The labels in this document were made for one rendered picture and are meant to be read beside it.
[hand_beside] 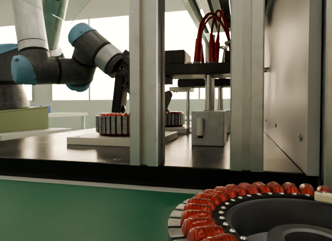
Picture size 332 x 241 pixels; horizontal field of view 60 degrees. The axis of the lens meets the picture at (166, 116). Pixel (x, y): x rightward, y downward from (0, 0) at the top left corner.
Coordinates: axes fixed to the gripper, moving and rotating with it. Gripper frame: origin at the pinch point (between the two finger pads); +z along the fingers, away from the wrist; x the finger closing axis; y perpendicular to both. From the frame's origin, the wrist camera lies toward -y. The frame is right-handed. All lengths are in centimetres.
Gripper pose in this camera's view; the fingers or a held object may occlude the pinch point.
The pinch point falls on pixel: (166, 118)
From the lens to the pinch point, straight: 74.4
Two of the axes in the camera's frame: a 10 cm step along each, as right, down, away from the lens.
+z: 7.5, 6.4, -1.8
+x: 2.6, -0.3, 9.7
